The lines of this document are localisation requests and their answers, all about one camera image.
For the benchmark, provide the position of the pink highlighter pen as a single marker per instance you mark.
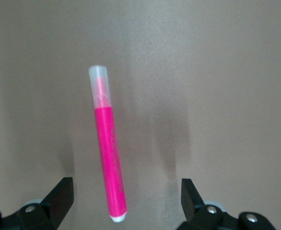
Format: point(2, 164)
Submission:
point(109, 155)

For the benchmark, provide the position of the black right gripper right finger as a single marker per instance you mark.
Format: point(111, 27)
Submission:
point(193, 203)

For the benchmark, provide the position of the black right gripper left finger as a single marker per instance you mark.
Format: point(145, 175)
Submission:
point(51, 206)

